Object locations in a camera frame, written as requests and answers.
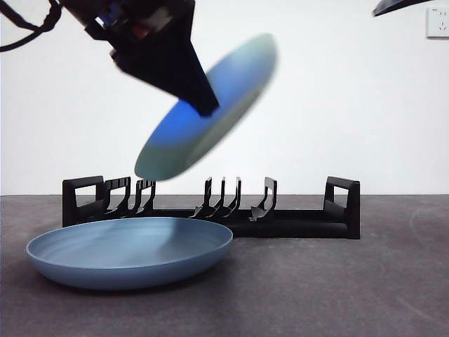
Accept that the blue round plate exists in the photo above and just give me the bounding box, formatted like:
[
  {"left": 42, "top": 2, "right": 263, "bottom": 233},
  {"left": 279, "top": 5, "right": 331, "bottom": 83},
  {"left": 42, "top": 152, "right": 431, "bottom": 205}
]
[{"left": 25, "top": 217, "right": 234, "bottom": 291}]

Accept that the green round plate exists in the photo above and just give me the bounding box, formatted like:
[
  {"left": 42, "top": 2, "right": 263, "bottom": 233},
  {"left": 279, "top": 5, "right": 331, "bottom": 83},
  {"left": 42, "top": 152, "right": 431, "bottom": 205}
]
[{"left": 134, "top": 33, "right": 279, "bottom": 183}]

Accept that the white wall socket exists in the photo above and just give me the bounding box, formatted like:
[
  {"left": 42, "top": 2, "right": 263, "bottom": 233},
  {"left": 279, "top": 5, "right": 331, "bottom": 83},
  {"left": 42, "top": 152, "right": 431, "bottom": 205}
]
[{"left": 427, "top": 7, "right": 449, "bottom": 39}]

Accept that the black plastic plate rack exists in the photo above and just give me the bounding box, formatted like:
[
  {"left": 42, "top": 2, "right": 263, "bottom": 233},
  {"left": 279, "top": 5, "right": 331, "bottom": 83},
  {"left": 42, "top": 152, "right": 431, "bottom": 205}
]
[{"left": 62, "top": 175, "right": 361, "bottom": 240}]

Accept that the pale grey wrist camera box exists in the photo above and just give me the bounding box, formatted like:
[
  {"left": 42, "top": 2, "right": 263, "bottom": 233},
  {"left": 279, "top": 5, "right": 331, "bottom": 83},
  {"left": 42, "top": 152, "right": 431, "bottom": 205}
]
[{"left": 147, "top": 6, "right": 173, "bottom": 26}]

